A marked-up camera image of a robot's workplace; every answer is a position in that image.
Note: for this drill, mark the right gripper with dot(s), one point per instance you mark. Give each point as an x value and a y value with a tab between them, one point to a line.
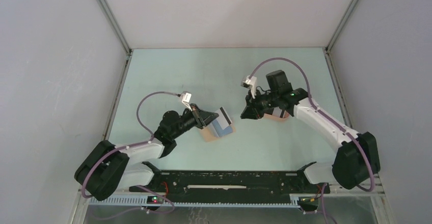
251	110

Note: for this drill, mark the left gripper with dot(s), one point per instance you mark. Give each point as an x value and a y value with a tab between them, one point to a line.
200	117

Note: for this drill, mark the beige leather card holder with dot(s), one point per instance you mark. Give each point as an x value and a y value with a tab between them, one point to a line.
215	132

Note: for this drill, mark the white credit card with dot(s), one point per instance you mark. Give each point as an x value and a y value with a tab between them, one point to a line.
279	113

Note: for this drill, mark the black credit card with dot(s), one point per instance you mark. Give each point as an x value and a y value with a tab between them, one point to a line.
223	119

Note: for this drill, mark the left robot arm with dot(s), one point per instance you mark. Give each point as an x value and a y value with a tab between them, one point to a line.
109	168

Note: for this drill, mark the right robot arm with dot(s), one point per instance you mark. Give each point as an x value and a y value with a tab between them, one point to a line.
357	157

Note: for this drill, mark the pink oval tray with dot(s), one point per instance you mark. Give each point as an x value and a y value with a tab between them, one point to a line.
267	115

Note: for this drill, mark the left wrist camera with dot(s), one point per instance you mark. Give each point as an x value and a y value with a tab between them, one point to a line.
185	98

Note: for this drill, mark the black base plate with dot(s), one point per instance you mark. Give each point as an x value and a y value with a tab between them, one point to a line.
289	180

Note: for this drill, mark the aluminium frame rail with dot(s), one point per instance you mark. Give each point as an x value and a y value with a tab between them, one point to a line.
194	196

